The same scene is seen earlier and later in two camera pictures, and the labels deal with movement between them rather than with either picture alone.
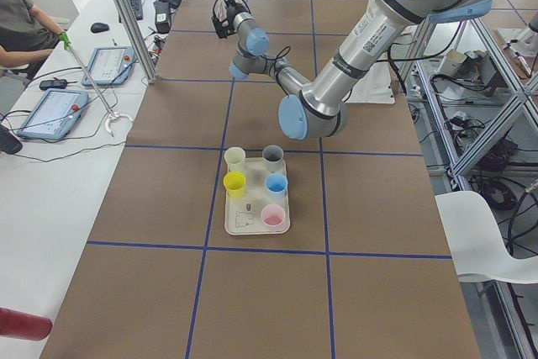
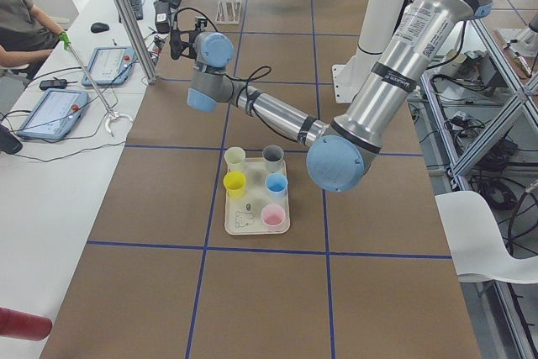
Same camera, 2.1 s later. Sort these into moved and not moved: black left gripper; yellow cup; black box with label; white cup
Moved: black left gripper
Not moved: white cup; yellow cup; black box with label
